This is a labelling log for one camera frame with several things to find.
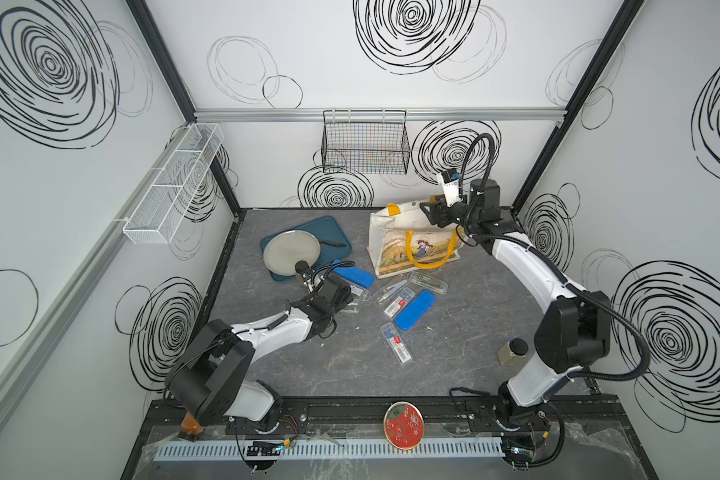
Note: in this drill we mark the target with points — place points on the clear compass case red label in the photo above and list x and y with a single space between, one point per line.
393 339

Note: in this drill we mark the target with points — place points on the blue compass case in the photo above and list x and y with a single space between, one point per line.
415 310
348 271

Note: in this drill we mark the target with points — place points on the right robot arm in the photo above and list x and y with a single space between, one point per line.
575 330

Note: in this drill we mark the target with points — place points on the teal tray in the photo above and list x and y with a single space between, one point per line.
326 228

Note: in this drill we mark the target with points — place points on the amber bottle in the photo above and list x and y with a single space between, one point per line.
191 429

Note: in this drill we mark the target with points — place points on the aluminium wall rail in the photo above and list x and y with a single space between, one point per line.
271 115

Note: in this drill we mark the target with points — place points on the canvas tote bag yellow handles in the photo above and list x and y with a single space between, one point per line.
402 239

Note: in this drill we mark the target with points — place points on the white wire shelf basket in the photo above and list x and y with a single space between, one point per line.
178 178

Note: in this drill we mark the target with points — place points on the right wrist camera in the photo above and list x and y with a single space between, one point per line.
450 182

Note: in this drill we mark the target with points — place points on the white slotted cable duct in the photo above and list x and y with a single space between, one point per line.
344 449

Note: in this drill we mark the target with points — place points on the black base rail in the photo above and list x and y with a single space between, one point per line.
304 415

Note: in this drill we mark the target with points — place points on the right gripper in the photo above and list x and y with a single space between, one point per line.
436 212

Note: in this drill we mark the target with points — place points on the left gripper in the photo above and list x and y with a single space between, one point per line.
347 298

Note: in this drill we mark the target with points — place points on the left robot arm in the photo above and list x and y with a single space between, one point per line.
209 379

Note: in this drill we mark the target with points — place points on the grey round plate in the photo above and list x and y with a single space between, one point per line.
285 249

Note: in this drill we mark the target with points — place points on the black wire basket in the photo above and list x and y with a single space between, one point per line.
365 147

